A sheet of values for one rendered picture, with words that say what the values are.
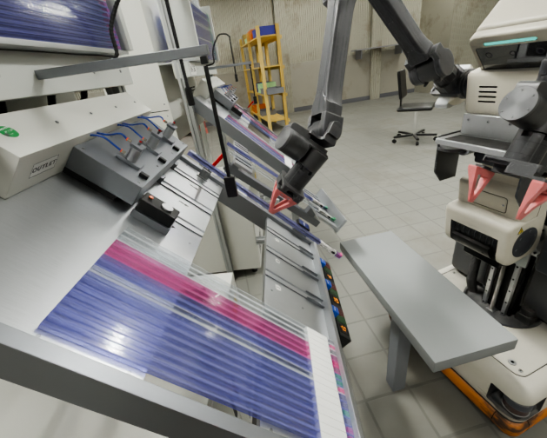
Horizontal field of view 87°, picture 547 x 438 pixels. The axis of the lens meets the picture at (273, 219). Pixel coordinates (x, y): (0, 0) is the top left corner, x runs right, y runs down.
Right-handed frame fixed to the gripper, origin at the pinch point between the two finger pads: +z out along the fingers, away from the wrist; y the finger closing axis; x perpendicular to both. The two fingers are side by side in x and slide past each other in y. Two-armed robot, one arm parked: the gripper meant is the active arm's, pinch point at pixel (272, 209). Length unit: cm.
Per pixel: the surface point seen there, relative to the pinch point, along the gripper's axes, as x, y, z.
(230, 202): -7.7, -18.4, 13.6
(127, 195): -29.8, 17.3, 7.0
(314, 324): 20.0, 20.7, 10.7
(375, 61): 227, -907, -205
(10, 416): -28, 29, 73
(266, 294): 5.9, 19.4, 10.4
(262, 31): -67, -609, -57
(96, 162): -36.9, 17.2, 4.0
